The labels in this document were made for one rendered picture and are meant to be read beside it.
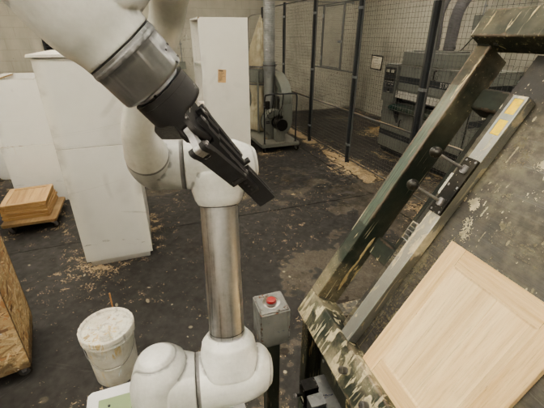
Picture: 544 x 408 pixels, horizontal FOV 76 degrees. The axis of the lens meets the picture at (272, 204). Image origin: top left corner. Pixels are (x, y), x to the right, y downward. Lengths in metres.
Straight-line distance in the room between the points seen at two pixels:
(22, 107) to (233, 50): 2.45
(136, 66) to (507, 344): 0.99
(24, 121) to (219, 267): 4.15
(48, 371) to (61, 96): 1.84
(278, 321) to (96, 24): 1.19
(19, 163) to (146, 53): 4.63
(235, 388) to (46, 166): 4.23
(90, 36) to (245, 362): 0.86
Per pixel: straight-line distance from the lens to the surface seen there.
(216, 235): 0.92
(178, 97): 0.44
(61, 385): 2.64
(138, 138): 0.73
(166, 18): 0.60
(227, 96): 4.59
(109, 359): 2.32
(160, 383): 1.04
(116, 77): 0.43
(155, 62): 0.43
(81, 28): 0.42
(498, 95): 1.45
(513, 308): 1.08
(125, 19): 0.43
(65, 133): 3.07
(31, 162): 4.99
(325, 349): 1.40
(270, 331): 1.43
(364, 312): 1.31
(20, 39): 9.05
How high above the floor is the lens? 1.87
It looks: 26 degrees down
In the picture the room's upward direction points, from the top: straight up
